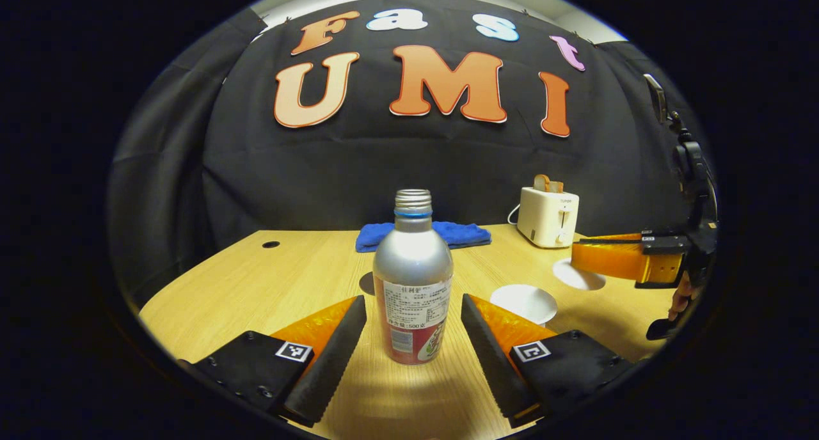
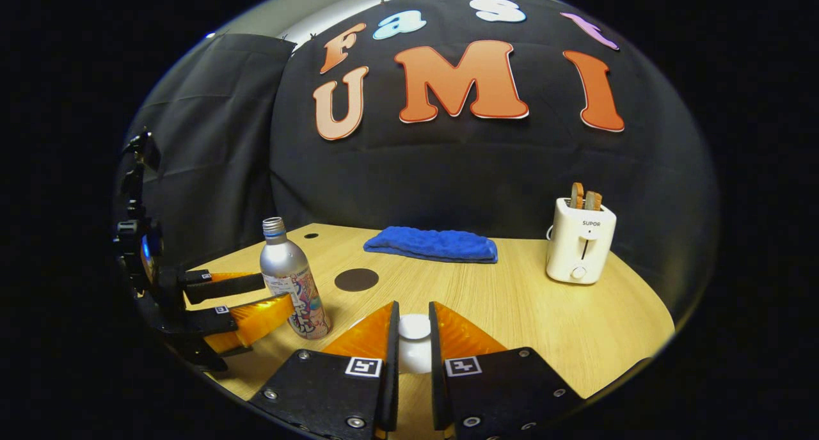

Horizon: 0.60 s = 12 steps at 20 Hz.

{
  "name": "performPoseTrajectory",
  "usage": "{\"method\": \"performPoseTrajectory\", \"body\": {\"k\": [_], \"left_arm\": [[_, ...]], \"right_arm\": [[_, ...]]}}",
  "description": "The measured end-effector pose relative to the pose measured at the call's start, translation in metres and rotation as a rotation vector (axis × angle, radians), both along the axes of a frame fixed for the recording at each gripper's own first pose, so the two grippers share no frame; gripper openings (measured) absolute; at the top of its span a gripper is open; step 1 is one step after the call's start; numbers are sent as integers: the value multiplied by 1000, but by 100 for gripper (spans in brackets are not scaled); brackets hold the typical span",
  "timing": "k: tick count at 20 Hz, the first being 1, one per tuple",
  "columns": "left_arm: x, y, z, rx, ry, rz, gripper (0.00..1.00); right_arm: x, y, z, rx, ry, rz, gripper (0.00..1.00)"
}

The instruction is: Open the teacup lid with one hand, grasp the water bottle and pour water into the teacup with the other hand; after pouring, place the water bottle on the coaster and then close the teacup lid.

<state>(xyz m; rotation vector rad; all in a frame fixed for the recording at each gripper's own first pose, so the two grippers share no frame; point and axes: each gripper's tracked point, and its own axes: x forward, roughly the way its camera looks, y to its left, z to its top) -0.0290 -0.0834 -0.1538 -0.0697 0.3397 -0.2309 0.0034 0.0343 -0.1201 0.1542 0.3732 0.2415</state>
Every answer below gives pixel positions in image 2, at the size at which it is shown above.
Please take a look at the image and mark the black backdrop cloth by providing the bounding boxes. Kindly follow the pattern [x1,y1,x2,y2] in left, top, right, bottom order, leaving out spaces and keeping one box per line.
[269,0,720,319]

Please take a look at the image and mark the dark grey curtain panel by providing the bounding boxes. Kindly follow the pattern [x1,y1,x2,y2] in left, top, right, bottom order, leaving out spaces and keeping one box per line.
[125,33,296,268]

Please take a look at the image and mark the blue towel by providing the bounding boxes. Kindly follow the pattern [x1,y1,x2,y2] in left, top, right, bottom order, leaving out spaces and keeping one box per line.
[363,226,498,264]

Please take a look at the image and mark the dark brown round coaster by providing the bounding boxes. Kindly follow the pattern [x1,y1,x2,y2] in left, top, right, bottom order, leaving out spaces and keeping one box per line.
[334,268,380,292]

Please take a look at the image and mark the silver water bottle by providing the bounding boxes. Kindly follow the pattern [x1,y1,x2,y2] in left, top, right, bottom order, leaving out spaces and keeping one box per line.
[259,217,332,340]

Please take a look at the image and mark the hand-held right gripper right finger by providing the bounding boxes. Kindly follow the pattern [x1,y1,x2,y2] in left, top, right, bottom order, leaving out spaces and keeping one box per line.
[429,301,586,440]

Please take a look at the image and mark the white toaster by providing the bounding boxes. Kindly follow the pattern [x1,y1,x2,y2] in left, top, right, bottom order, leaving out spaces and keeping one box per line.
[545,197,617,285]

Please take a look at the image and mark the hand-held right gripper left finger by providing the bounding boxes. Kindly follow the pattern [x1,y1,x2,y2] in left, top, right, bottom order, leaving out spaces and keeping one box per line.
[248,301,401,440]

